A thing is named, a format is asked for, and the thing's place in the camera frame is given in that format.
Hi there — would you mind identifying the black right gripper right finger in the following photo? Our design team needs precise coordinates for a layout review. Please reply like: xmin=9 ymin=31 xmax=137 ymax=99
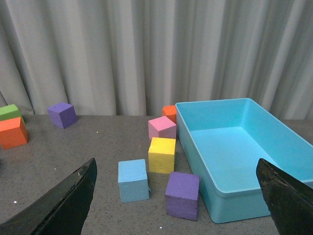
xmin=256 ymin=158 xmax=313 ymax=235

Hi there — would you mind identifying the purple foam cube far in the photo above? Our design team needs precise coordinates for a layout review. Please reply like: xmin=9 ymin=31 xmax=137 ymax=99
xmin=47 ymin=102 xmax=78 ymax=129

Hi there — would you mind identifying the light blue plastic bin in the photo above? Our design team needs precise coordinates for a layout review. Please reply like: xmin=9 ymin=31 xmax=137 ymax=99
xmin=176 ymin=98 xmax=313 ymax=224

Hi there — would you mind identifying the yellow foam cube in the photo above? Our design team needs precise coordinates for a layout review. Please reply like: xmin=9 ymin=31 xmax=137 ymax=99
xmin=148 ymin=137 xmax=176 ymax=174

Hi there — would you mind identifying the pink foam cube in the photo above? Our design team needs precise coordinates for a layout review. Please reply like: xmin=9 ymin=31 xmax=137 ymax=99
xmin=148 ymin=116 xmax=177 ymax=140

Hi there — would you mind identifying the orange foam cube behind bin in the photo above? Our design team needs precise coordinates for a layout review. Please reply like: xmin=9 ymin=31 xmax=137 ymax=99
xmin=162 ymin=105 xmax=177 ymax=124

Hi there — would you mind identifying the grey curtain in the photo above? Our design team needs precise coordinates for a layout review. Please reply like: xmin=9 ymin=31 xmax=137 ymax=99
xmin=0 ymin=0 xmax=313 ymax=119

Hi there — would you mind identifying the green foam cube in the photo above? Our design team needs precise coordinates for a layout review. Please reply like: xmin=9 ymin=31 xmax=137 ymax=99
xmin=0 ymin=104 xmax=25 ymax=125

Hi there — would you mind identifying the orange foam cube left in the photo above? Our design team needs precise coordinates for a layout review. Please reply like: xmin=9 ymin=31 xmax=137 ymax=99
xmin=0 ymin=117 xmax=28 ymax=149

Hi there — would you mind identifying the light blue foam cube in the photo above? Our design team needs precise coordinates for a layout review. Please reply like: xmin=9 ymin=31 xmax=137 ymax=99
xmin=118 ymin=159 xmax=150 ymax=203

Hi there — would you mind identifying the purple foam cube near bin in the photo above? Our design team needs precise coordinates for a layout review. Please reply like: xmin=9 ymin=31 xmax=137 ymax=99
xmin=165 ymin=171 xmax=200 ymax=221

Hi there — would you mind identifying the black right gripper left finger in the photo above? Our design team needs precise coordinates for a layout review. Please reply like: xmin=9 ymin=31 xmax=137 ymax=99
xmin=0 ymin=158 xmax=97 ymax=235

